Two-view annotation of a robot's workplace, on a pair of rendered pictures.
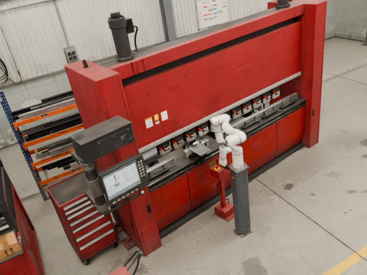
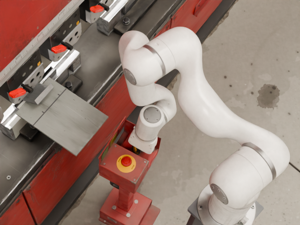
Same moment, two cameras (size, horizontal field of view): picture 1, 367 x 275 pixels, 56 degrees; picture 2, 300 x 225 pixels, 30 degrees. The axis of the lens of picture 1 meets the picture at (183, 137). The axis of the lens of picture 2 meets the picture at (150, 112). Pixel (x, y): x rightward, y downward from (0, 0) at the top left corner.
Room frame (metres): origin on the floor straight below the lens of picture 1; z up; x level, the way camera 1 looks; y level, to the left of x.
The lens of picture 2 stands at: (2.81, -0.01, 2.74)
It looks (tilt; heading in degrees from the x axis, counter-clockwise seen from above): 63 degrees down; 329
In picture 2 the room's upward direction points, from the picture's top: 9 degrees clockwise
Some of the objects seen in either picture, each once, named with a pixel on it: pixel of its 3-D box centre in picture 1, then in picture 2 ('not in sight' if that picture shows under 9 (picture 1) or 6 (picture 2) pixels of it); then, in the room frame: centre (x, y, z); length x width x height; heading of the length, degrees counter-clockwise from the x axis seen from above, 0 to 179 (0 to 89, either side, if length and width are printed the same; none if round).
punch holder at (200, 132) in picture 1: (201, 127); (57, 30); (3.89, -0.25, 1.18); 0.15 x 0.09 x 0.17; 122
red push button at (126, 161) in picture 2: not in sight; (126, 162); (3.50, -0.35, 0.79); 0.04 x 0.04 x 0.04
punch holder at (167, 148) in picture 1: (163, 147); not in sight; (3.56, 0.26, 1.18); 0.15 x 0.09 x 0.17; 122
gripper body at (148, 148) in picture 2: (223, 160); (143, 137); (3.55, -0.44, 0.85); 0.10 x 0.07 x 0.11; 39
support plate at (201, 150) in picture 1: (199, 149); (62, 115); (3.67, -0.18, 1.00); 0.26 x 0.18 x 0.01; 32
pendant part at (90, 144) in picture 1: (112, 168); not in sight; (2.73, 0.71, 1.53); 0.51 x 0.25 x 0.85; 125
